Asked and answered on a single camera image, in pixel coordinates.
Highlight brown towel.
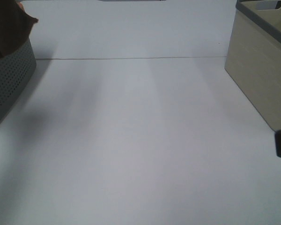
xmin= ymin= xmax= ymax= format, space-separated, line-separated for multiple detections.
xmin=0 ymin=0 xmax=38 ymax=59

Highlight beige bin grey rim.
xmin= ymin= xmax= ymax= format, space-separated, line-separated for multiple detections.
xmin=225 ymin=0 xmax=281 ymax=131

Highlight grey perforated basket orange rim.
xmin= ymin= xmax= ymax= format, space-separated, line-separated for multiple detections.
xmin=0 ymin=40 xmax=37 ymax=123

